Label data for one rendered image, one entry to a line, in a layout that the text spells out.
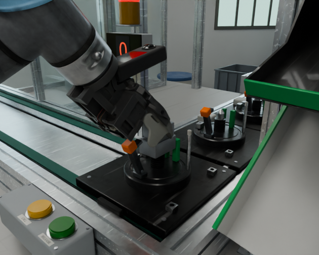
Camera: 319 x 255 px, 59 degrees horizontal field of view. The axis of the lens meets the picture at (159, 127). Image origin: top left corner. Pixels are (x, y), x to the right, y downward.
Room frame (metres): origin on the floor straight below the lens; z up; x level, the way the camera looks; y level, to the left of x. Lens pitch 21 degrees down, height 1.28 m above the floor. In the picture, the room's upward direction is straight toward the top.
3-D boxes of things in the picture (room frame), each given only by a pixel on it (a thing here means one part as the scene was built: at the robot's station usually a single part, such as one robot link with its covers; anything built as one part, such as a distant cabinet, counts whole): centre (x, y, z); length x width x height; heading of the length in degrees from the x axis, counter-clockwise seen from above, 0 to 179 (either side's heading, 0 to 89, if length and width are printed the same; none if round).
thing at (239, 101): (0.89, -0.32, 1.01); 0.24 x 0.24 x 0.13; 50
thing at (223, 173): (0.51, 0.00, 0.96); 0.24 x 0.24 x 0.02; 50
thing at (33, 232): (0.41, 0.21, 0.93); 0.21 x 0.07 x 0.06; 50
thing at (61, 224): (0.36, 0.15, 0.96); 0.04 x 0.04 x 0.02
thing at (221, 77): (2.48, -0.86, 0.73); 0.62 x 0.42 x 0.23; 50
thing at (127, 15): (0.73, 0.07, 1.29); 0.05 x 0.05 x 0.05
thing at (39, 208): (0.41, 0.21, 0.96); 0.04 x 0.04 x 0.02
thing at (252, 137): (0.71, -0.16, 1.01); 0.24 x 0.24 x 0.13; 50
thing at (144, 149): (0.52, 0.00, 1.06); 0.08 x 0.04 x 0.07; 140
